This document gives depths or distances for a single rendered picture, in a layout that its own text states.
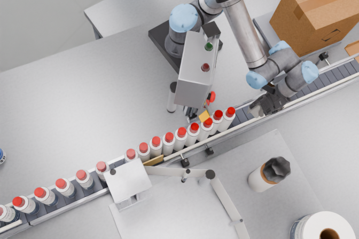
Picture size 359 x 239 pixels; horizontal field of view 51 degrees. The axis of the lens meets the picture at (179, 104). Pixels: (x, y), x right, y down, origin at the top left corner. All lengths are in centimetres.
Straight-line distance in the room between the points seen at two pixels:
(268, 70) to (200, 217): 64
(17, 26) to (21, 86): 125
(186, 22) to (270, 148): 66
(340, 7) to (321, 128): 55
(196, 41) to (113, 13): 90
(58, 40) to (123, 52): 113
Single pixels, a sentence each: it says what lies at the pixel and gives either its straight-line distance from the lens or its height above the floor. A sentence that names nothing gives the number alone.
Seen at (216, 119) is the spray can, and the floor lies 106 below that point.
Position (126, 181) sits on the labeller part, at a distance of 131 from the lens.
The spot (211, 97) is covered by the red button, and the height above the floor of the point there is 134.
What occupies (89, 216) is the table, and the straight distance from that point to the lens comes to 163.
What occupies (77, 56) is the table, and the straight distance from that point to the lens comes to 186.
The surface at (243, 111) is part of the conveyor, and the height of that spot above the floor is 88.
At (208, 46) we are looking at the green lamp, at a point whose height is 150.
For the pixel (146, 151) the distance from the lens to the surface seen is 143.
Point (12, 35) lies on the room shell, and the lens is 302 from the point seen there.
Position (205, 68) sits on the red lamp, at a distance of 107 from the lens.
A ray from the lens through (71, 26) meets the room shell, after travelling 296.
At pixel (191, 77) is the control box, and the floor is 147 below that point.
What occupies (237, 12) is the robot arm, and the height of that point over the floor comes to 140.
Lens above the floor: 244
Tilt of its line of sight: 68 degrees down
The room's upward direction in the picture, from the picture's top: 13 degrees clockwise
